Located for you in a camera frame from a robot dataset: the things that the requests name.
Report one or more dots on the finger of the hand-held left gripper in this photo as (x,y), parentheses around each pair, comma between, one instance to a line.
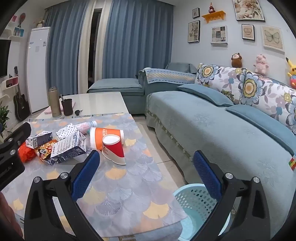
(19,133)

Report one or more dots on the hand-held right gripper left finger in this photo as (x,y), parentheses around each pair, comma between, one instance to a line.
(85,176)

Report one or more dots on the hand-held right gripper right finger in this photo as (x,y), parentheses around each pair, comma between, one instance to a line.
(207,176)

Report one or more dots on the black white milk carton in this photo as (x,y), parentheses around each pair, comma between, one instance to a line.
(38,139)

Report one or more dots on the orange mesh ball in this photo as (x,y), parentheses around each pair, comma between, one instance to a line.
(26,154)

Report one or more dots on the light blue plastic wastebasket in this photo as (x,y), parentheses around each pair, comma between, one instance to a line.
(196,204)

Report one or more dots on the colourful snack packet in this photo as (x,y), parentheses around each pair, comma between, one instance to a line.
(45,151)

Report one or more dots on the red paper cup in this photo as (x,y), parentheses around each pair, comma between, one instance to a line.
(114,151)

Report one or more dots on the orange white paper cup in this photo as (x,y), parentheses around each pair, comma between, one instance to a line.
(101,136)

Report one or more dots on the white patterned paper box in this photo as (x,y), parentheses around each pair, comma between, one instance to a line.
(67,131)

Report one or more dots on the clear bottle pink label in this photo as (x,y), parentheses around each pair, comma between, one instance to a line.
(84,126)

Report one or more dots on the person's left forearm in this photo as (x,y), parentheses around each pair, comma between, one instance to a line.
(9,220)

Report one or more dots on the green potted plant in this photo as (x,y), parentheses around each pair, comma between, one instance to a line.
(4,115)

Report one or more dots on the black acoustic guitar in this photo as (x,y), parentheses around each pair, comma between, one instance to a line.
(21,106)

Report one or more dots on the patterned tablecloth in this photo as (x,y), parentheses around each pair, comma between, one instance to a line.
(120,185)

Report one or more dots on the metal thermos flask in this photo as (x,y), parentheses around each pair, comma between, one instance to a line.
(54,103)

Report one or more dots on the blue fabric sofa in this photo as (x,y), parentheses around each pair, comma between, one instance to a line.
(203,129)

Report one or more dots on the dark brown cup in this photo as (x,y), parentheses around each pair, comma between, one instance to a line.
(67,107)

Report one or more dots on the black key bunch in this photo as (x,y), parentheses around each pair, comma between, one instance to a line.
(77,112)

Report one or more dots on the white refrigerator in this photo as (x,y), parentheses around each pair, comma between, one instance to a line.
(38,69)

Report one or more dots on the white coffee table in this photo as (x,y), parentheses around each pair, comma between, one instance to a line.
(101,103)

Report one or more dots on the blue velvet cushion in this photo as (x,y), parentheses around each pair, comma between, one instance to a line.
(263,125)
(203,93)

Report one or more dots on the black television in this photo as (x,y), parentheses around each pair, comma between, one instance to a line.
(4,58)

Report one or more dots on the blue curtain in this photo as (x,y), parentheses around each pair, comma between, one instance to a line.
(138,39)
(64,46)

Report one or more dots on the floral sofa backrest cover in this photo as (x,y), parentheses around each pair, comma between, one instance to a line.
(254,88)

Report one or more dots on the white sheer curtain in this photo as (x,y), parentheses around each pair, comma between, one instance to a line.
(104,34)
(85,51)

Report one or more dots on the blue striped armrest cover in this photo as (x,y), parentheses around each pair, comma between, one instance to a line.
(166,75)

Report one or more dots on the flower pot ornament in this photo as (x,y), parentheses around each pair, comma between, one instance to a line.
(40,23)

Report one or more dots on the blue corner cushion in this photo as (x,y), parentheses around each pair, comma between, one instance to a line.
(180,67)

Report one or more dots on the brown monkey plush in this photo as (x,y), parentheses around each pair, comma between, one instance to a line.
(237,60)

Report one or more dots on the pink pig plush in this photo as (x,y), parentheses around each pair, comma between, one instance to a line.
(260,64)

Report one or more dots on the yellow plush toy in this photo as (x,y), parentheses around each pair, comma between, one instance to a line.
(291,69)

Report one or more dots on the red gourd ornament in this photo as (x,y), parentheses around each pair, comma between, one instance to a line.
(211,8)

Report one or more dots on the flower painting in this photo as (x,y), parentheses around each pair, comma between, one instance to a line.
(248,9)

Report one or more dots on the pink white wall box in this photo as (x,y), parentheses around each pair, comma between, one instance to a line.
(10,83)

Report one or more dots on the white wall shelf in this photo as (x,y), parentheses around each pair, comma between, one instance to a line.
(13,32)

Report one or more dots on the white collage picture frame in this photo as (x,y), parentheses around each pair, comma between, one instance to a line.
(219,34)

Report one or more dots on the tall black picture frame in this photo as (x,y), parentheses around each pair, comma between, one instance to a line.
(194,31)

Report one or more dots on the crown picture black frame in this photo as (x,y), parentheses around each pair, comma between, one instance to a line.
(248,32)

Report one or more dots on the butterfly picture frame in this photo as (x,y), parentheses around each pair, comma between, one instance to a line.
(272,38)

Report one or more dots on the orange wall shelf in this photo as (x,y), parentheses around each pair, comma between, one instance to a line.
(212,15)

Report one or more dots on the small black picture frame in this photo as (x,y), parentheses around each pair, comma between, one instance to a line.
(196,13)

